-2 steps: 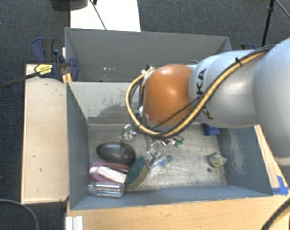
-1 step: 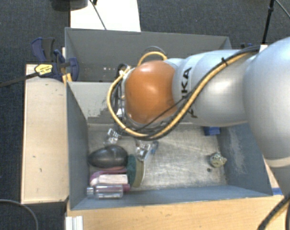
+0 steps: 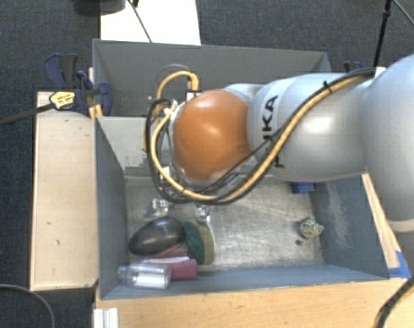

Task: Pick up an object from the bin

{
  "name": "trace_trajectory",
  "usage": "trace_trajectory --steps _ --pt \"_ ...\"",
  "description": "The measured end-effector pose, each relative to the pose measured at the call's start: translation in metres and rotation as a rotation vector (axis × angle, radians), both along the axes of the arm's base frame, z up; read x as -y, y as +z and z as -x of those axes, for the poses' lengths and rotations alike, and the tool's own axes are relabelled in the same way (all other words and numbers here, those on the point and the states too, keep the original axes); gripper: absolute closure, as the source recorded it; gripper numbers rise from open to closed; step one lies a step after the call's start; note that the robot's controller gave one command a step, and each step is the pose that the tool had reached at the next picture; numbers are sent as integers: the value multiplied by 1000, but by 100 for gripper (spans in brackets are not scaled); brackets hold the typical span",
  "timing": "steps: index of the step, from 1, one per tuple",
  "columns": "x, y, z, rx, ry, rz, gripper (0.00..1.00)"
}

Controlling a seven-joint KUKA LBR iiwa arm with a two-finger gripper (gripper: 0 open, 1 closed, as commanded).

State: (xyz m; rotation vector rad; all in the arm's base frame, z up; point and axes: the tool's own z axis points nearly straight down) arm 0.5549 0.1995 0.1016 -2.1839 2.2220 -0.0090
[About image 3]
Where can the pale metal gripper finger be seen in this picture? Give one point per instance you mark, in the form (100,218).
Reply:
(158,207)
(203,214)

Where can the black egg-shaped object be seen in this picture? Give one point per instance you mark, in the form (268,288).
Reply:
(155,236)

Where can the green round scrubbing sponge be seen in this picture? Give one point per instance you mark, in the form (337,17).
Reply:
(195,243)

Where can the pink box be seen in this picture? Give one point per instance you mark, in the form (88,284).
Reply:
(183,269)

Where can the grey metal bin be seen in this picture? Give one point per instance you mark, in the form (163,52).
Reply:
(261,224)

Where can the clear plastic bottle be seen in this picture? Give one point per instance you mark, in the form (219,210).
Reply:
(145,276)

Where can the pale wood board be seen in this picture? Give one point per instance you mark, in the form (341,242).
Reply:
(63,197)

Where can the blue block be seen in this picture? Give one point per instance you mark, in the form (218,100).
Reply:
(302,187)

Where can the small speckled toy animal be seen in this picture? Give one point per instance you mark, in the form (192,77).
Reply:
(310,228)

